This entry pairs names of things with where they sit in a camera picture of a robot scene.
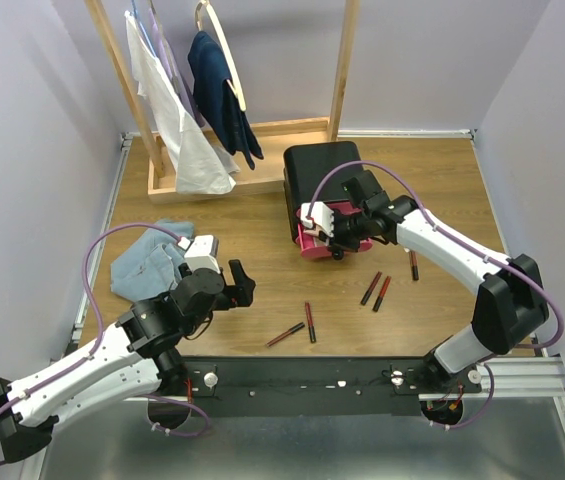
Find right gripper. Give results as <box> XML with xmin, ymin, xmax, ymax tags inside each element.
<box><xmin>319</xmin><ymin>208</ymin><xmax>371</xmax><ymax>252</ymax></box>

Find pink drawer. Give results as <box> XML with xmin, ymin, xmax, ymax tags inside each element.
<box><xmin>291</xmin><ymin>201</ymin><xmax>372</xmax><ymax>260</ymax></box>

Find pink palette box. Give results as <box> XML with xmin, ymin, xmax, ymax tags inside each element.
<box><xmin>302</xmin><ymin>222</ymin><xmax>325</xmax><ymax>239</ymax></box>

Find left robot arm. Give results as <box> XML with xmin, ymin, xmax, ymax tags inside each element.
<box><xmin>0</xmin><ymin>260</ymin><xmax>256</xmax><ymax>464</ymax></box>

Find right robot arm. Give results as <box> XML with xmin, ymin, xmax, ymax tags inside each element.
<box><xmin>304</xmin><ymin>170</ymin><xmax>549</xmax><ymax>392</ymax></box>

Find bright red lip gloss tube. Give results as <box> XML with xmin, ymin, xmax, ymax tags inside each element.
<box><xmin>372</xmin><ymin>275</ymin><xmax>392</xmax><ymax>312</ymax></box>

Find red lip gloss tube front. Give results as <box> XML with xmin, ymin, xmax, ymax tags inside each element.
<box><xmin>304</xmin><ymin>301</ymin><xmax>317</xmax><ymax>344</ymax></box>

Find thin red lip liner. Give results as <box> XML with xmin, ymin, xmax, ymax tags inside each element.
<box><xmin>265</xmin><ymin>322</ymin><xmax>306</xmax><ymax>348</ymax></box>

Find dark red lip gloss tube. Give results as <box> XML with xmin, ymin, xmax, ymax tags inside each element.
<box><xmin>360</xmin><ymin>271</ymin><xmax>382</xmax><ymax>306</ymax></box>

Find red lip gloss tube right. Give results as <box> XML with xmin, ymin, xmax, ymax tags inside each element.
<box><xmin>409</xmin><ymin>251</ymin><xmax>419</xmax><ymax>281</ymax></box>

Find blue denim jeans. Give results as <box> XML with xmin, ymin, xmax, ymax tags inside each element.
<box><xmin>110</xmin><ymin>229</ymin><xmax>184</xmax><ymax>302</ymax></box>

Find wooden clothes rack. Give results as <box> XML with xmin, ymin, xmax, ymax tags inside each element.
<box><xmin>86</xmin><ymin>1</ymin><xmax>359</xmax><ymax>203</ymax></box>

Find white shirt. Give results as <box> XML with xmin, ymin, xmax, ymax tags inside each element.
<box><xmin>125</xmin><ymin>11</ymin><xmax>236</xmax><ymax>195</ymax></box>

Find cream hanger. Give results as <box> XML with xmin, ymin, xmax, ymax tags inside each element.
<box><xmin>194</xmin><ymin>0</ymin><xmax>247</xmax><ymax>113</ymax></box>

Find navy blue garment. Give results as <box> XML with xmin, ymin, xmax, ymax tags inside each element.
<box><xmin>187</xmin><ymin>31</ymin><xmax>264</xmax><ymax>170</ymax></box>

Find purple shirt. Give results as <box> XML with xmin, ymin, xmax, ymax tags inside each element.
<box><xmin>149</xmin><ymin>1</ymin><xmax>205</xmax><ymax>127</ymax></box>

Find grey hanger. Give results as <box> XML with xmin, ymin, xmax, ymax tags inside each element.
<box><xmin>149</xmin><ymin>1</ymin><xmax>182</xmax><ymax>96</ymax></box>

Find blue hanger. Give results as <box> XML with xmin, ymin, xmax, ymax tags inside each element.
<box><xmin>131</xmin><ymin>0</ymin><xmax>159</xmax><ymax>59</ymax></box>

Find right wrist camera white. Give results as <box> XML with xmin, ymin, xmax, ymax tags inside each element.
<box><xmin>299</xmin><ymin>201</ymin><xmax>334</xmax><ymax>241</ymax></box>

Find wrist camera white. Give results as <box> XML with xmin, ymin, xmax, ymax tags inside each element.
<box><xmin>299</xmin><ymin>201</ymin><xmax>334</xmax><ymax>241</ymax></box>
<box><xmin>176</xmin><ymin>235</ymin><xmax>221</xmax><ymax>273</ymax></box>

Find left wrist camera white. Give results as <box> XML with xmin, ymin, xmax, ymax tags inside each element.
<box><xmin>176</xmin><ymin>235</ymin><xmax>221</xmax><ymax>273</ymax></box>

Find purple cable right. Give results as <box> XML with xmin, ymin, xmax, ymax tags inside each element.
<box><xmin>309</xmin><ymin>160</ymin><xmax>565</xmax><ymax>431</ymax></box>

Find purple cable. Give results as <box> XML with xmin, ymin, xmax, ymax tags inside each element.
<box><xmin>0</xmin><ymin>223</ymin><xmax>211</xmax><ymax>469</ymax></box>
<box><xmin>309</xmin><ymin>160</ymin><xmax>565</xmax><ymax>431</ymax></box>

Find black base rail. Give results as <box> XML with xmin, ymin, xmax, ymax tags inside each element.
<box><xmin>158</xmin><ymin>356</ymin><xmax>482</xmax><ymax>418</ymax></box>

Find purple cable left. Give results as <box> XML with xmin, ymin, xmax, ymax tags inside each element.
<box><xmin>0</xmin><ymin>223</ymin><xmax>211</xmax><ymax>469</ymax></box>

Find aluminium frame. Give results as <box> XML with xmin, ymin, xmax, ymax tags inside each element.
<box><xmin>16</xmin><ymin>128</ymin><xmax>565</xmax><ymax>480</ymax></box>

